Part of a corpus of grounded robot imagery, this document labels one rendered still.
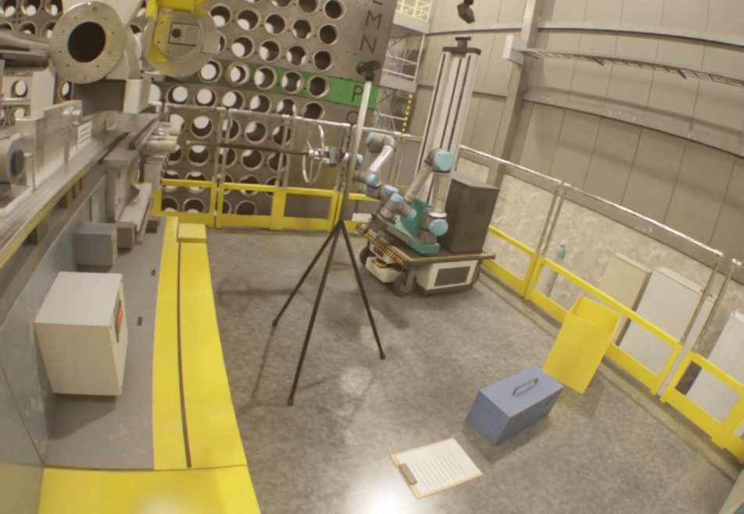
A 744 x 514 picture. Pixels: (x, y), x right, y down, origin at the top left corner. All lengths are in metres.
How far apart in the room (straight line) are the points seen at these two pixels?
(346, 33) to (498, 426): 3.84
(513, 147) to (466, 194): 7.39
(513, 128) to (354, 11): 6.49
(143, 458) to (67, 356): 0.25
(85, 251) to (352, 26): 3.77
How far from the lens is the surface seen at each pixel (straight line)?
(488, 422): 1.85
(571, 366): 2.45
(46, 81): 2.03
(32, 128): 0.97
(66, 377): 0.91
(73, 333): 0.83
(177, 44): 1.87
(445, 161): 2.40
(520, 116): 10.18
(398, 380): 2.03
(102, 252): 1.13
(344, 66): 4.38
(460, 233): 2.90
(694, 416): 2.87
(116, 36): 1.63
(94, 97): 1.75
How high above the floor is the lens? 1.25
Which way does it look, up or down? 19 degrees down
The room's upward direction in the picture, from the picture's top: 12 degrees clockwise
